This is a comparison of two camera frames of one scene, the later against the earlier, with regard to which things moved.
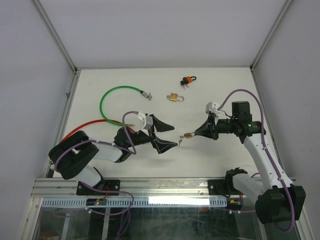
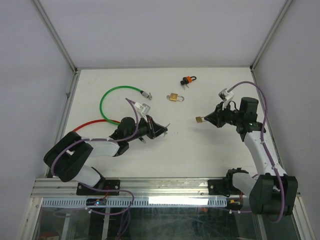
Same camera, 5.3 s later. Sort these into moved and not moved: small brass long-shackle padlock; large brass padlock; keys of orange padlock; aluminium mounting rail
Moved: small brass long-shackle padlock
Not moved: aluminium mounting rail; keys of orange padlock; large brass padlock
